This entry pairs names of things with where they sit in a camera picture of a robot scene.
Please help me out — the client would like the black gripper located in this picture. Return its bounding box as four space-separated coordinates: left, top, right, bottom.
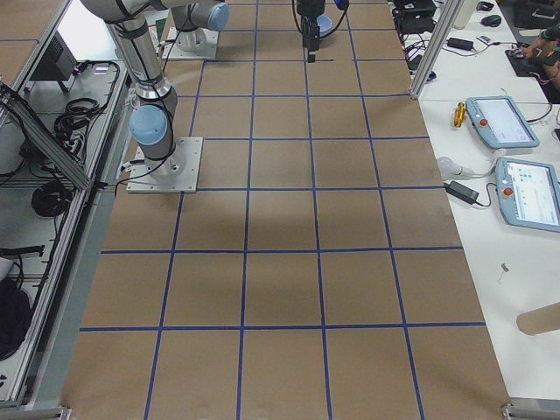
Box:
296 0 326 63

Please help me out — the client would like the blue ceramic bowl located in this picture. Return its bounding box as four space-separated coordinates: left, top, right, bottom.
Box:
317 14 333 38

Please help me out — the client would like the gold cylindrical tool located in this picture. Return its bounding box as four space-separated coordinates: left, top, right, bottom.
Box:
453 102 466 128

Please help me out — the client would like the white light bulb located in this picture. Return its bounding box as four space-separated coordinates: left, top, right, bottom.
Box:
437 157 474 180

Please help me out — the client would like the black power adapter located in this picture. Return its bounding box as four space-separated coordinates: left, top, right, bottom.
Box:
444 180 480 205

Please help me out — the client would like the brown paper table cover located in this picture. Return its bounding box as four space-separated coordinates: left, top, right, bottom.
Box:
62 1 507 419

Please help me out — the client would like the teach pendant far side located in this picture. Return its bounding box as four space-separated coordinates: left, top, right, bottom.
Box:
494 157 559 233

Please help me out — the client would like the cardboard tube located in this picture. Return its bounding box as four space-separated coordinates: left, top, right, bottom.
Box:
516 302 560 336

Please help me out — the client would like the aluminium frame post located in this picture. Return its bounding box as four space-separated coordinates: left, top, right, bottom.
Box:
409 0 464 100

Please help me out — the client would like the teach pendant near post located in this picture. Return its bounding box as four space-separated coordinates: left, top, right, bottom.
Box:
465 95 540 150

